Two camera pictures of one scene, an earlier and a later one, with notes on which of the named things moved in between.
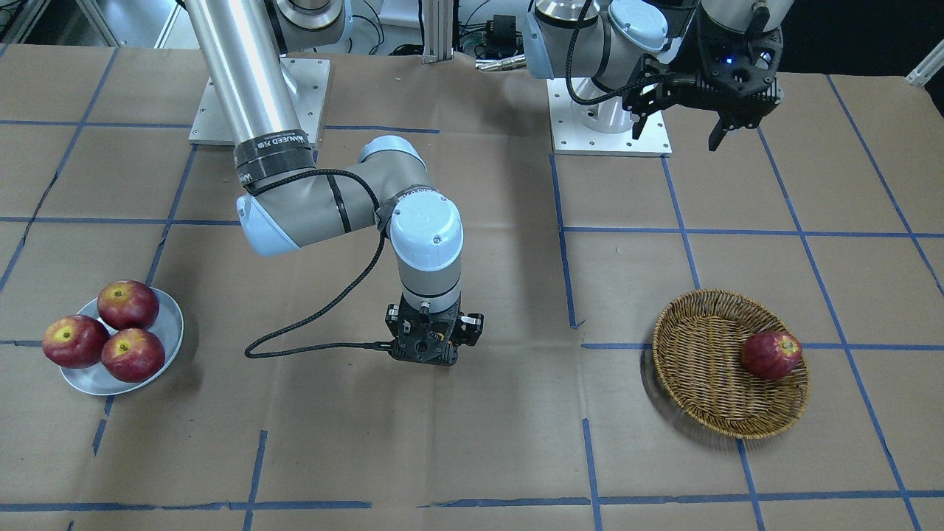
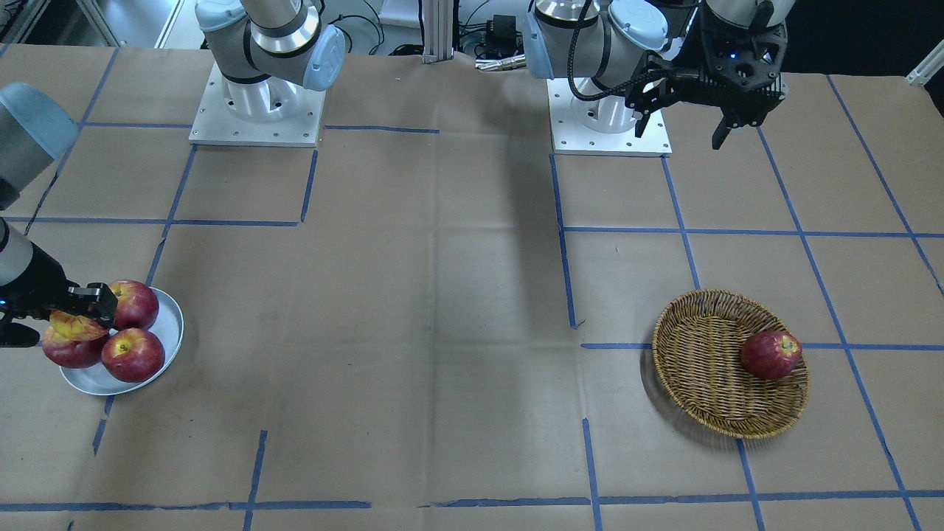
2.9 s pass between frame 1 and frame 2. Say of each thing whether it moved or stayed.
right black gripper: moved
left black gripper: stayed
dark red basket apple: stayed
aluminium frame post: stayed
